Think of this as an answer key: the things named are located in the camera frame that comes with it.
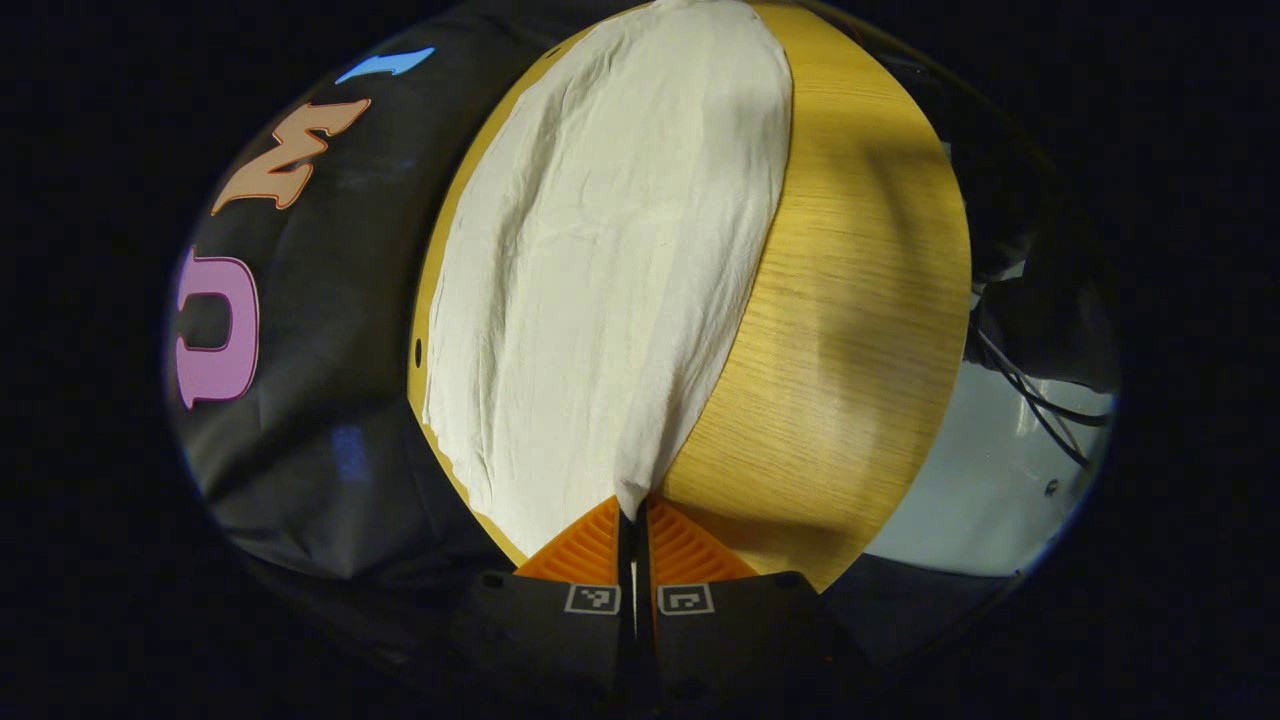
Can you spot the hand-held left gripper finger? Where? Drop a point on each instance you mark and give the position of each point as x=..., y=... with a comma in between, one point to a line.
x=626, y=570
x=643, y=570

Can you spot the white jeans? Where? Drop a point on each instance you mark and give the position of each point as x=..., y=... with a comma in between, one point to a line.
x=600, y=260

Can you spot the black backdrop cloth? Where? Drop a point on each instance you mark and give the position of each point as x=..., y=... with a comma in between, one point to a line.
x=340, y=350

